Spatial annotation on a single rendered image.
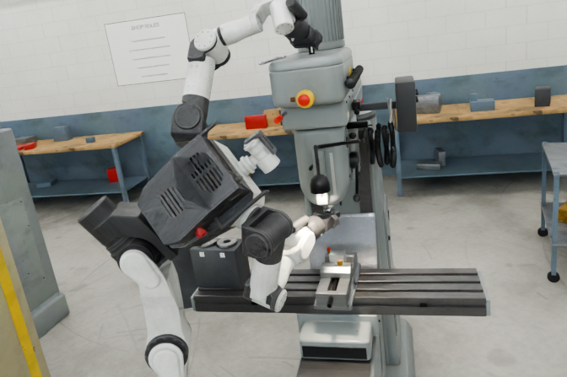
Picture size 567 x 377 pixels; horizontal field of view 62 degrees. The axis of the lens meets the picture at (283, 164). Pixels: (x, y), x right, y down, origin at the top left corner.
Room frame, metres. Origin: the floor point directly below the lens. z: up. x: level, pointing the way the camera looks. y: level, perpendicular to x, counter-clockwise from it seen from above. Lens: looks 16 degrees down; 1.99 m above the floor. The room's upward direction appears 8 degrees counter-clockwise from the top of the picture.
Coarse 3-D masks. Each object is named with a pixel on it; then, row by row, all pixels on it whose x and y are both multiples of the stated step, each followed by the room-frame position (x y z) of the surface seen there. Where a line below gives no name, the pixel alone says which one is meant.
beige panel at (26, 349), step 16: (0, 224) 2.30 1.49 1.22; (0, 240) 2.27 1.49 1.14; (0, 256) 2.24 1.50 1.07; (0, 272) 2.21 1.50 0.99; (16, 272) 2.30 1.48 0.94; (0, 288) 2.19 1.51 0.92; (16, 288) 2.27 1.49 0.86; (0, 304) 2.16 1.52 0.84; (16, 304) 2.24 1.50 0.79; (0, 320) 2.13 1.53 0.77; (16, 320) 2.21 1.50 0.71; (32, 320) 2.31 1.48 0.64; (0, 336) 2.11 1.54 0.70; (16, 336) 2.19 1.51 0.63; (32, 336) 2.28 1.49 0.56; (0, 352) 2.08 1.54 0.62; (16, 352) 2.16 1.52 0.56; (32, 352) 2.24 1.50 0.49; (0, 368) 2.05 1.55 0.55; (16, 368) 2.13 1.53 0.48; (32, 368) 2.21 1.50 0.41
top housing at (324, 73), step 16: (336, 48) 1.95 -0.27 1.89; (272, 64) 1.63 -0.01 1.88; (288, 64) 1.59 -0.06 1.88; (304, 64) 1.58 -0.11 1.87; (320, 64) 1.56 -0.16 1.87; (336, 64) 1.57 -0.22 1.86; (352, 64) 1.92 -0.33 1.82; (272, 80) 1.63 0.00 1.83; (288, 80) 1.59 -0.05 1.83; (304, 80) 1.58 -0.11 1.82; (320, 80) 1.56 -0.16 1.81; (336, 80) 1.56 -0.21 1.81; (288, 96) 1.59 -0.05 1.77; (320, 96) 1.56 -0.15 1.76; (336, 96) 1.56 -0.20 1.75
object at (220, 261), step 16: (224, 240) 1.93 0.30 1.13; (240, 240) 1.93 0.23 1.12; (192, 256) 1.91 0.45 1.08; (208, 256) 1.88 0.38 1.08; (224, 256) 1.85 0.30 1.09; (240, 256) 1.88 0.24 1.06; (208, 272) 1.89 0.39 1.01; (224, 272) 1.86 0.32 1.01; (240, 272) 1.86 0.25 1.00; (240, 288) 1.84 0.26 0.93
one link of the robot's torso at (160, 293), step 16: (128, 256) 1.31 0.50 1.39; (144, 256) 1.33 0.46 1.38; (128, 272) 1.31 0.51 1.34; (144, 272) 1.32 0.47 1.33; (160, 272) 1.33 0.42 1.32; (176, 272) 1.48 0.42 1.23; (144, 288) 1.32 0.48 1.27; (160, 288) 1.33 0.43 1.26; (176, 288) 1.45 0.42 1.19; (144, 304) 1.34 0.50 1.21; (160, 304) 1.35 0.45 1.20; (176, 304) 1.35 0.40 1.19; (160, 320) 1.35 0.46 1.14; (176, 320) 1.36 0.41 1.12; (160, 336) 1.34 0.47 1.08; (176, 336) 1.35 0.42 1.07
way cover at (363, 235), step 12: (348, 216) 2.13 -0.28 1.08; (360, 216) 2.11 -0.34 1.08; (372, 216) 2.10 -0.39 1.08; (336, 228) 2.12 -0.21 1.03; (348, 228) 2.11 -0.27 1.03; (360, 228) 2.09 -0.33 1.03; (372, 228) 2.08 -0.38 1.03; (324, 240) 2.11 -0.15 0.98; (336, 240) 2.10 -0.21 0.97; (348, 240) 2.08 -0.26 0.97; (360, 240) 2.07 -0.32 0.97; (372, 240) 2.05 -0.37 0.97; (312, 252) 2.09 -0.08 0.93; (324, 252) 2.08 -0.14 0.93; (360, 252) 2.03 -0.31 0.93; (372, 252) 2.01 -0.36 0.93; (312, 264) 2.05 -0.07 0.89; (372, 264) 1.98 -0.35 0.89
